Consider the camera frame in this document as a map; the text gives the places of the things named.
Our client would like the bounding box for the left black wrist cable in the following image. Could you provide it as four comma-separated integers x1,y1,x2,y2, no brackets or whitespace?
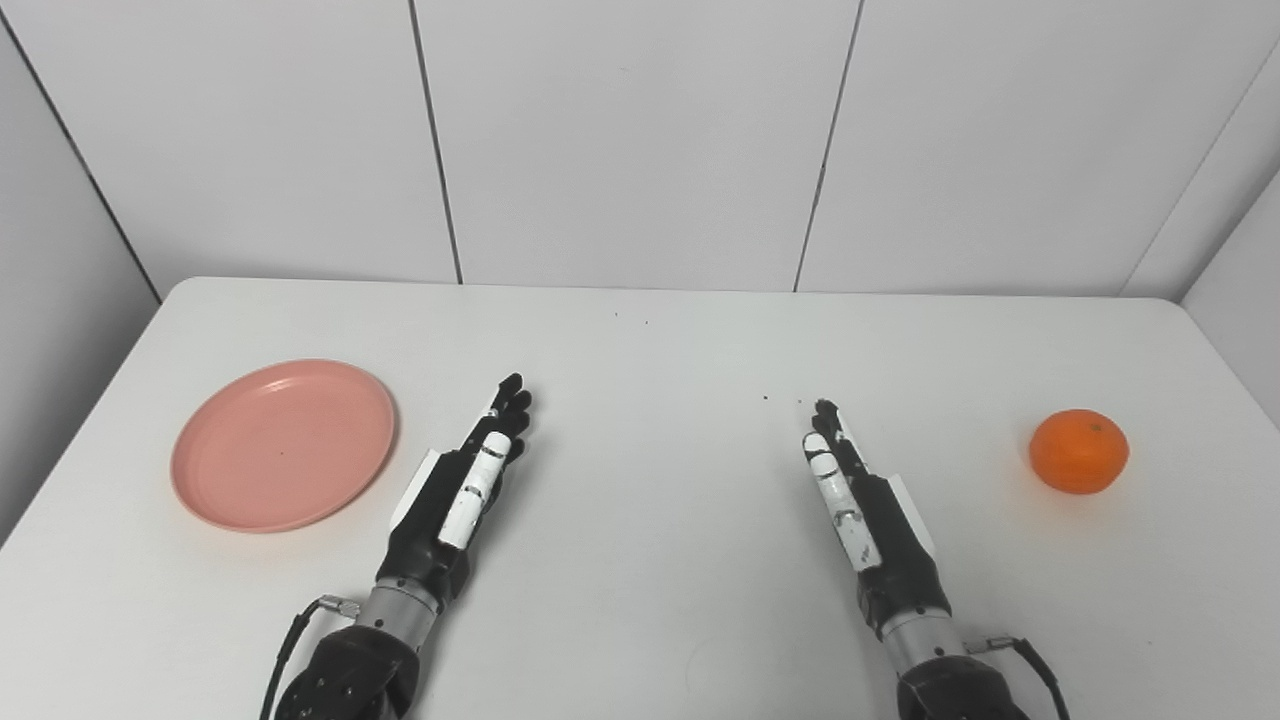
260,595,361,720

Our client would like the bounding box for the orange fruit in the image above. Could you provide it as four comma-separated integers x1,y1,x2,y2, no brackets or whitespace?
1029,408,1131,496

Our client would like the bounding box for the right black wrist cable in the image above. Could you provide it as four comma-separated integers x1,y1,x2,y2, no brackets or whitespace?
965,636,1071,720

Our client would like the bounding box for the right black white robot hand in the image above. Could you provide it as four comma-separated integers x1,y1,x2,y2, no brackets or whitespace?
801,399,952,639

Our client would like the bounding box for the pink round plate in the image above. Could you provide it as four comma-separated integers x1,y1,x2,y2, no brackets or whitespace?
170,359,398,534

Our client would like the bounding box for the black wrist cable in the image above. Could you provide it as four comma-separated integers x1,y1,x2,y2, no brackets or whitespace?
260,595,361,720
965,636,1071,720

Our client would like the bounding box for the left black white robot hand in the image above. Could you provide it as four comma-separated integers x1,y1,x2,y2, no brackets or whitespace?
376,373,533,606

